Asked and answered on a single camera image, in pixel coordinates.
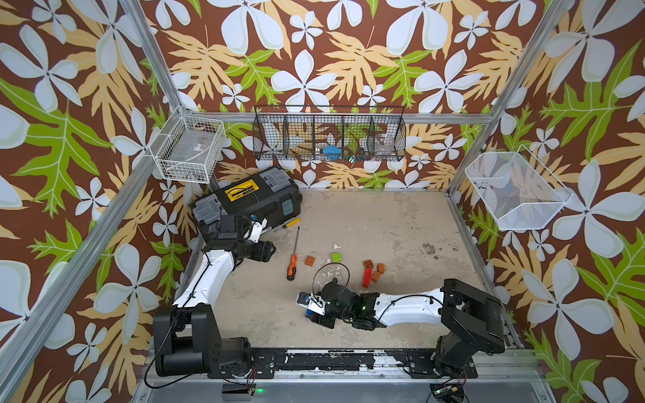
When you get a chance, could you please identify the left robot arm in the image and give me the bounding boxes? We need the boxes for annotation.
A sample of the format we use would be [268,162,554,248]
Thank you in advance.
[151,215,275,378]

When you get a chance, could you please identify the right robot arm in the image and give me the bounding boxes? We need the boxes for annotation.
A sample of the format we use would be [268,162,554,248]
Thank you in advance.
[297,278,506,378]

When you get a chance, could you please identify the red long lego brick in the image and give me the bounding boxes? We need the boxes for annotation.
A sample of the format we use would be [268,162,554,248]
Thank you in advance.
[361,268,373,289]

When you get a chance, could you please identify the black deli toolbox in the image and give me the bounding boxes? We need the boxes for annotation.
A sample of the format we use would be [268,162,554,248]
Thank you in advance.
[192,167,302,241]

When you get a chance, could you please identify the blue object in basket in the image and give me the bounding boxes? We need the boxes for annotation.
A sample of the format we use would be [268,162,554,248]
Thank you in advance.
[324,145,343,161]

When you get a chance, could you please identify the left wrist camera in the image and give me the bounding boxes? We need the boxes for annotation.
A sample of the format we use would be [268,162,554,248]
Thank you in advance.
[247,218,267,243]

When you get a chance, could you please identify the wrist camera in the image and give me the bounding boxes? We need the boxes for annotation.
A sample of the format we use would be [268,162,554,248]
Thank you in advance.
[247,218,267,243]
[297,292,326,316]

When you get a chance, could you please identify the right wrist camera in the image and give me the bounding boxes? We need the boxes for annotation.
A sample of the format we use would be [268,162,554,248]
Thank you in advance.
[297,292,326,316]

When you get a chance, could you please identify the orange black handled screwdriver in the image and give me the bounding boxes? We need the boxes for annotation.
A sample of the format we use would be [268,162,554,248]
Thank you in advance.
[287,228,300,281]

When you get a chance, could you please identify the small yellow handled screwdriver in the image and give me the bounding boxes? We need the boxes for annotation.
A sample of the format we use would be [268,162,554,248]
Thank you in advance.
[275,218,301,230]

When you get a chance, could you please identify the white wire basket left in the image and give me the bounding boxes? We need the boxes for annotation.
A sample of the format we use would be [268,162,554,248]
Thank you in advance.
[150,107,228,185]

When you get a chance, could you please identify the white wire basket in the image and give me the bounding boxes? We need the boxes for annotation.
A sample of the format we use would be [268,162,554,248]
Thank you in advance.
[150,107,228,185]
[465,146,574,232]

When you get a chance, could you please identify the black wire basket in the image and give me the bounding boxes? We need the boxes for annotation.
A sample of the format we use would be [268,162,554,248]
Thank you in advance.
[250,105,407,162]

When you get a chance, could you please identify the white wire basket right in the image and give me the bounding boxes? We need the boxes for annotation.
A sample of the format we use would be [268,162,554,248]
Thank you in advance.
[465,146,574,232]

